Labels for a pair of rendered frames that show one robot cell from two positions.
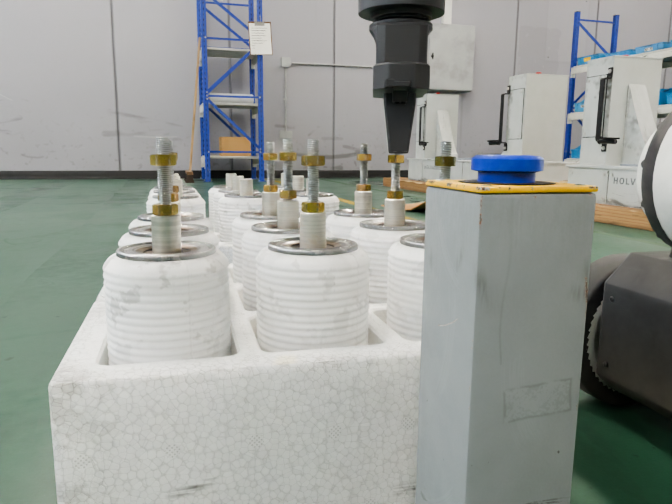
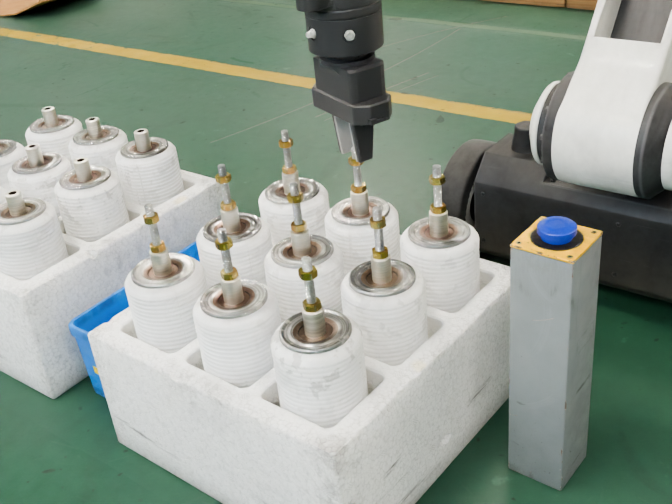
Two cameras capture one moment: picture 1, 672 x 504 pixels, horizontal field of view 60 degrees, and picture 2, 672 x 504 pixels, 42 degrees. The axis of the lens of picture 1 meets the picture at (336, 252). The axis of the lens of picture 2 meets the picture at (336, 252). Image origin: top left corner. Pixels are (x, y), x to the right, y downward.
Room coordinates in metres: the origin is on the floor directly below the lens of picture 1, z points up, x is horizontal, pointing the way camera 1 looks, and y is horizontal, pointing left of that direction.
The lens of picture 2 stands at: (-0.17, 0.51, 0.77)
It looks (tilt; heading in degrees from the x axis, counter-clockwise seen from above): 30 degrees down; 326
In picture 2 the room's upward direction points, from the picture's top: 6 degrees counter-clockwise
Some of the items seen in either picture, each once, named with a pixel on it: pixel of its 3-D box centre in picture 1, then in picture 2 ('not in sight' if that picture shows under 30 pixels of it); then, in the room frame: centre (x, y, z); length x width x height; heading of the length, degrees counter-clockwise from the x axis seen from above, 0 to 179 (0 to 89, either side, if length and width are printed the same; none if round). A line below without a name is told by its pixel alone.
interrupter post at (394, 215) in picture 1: (394, 213); (359, 202); (0.63, -0.06, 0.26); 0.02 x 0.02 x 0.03
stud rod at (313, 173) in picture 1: (313, 185); (379, 238); (0.48, 0.02, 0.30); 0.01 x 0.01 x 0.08
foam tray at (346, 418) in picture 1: (288, 376); (316, 358); (0.60, 0.05, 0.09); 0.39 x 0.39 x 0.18; 15
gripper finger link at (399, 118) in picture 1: (399, 122); (364, 137); (0.61, -0.06, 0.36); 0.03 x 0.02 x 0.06; 86
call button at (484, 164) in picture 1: (506, 173); (556, 233); (0.34, -0.10, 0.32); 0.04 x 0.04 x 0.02
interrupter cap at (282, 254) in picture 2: (288, 228); (302, 251); (0.60, 0.05, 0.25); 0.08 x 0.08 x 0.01
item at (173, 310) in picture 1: (171, 361); (324, 399); (0.45, 0.13, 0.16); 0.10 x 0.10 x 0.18
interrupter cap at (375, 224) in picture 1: (394, 225); (360, 211); (0.63, -0.06, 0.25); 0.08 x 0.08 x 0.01
